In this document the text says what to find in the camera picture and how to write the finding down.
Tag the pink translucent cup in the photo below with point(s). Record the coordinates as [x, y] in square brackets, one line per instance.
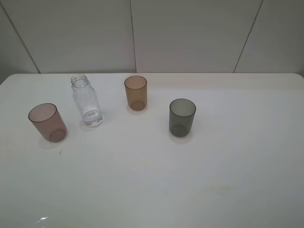
[47, 120]

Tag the clear plastic water bottle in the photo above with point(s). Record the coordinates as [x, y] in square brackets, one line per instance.
[86, 100]

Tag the orange translucent cup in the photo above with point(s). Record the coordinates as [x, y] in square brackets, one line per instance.
[136, 92]

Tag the grey translucent cup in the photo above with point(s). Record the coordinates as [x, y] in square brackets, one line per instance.
[181, 116]

